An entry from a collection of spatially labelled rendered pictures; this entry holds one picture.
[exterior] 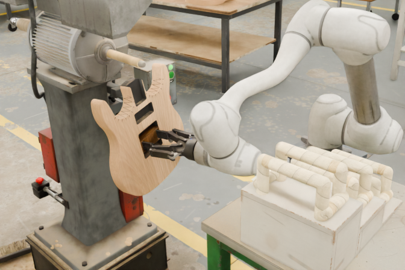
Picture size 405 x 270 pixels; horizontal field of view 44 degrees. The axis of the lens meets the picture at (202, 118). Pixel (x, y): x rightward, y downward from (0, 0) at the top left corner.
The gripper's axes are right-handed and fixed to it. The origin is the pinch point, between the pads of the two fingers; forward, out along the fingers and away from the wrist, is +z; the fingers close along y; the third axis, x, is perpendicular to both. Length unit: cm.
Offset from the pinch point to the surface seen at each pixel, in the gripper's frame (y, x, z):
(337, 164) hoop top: -9, 13, -70
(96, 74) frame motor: 13.2, 14.6, 34.0
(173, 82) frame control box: 47, -5, 27
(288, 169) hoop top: -17, 14, -60
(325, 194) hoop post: -18, 11, -70
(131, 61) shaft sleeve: 14.4, 21.4, 14.4
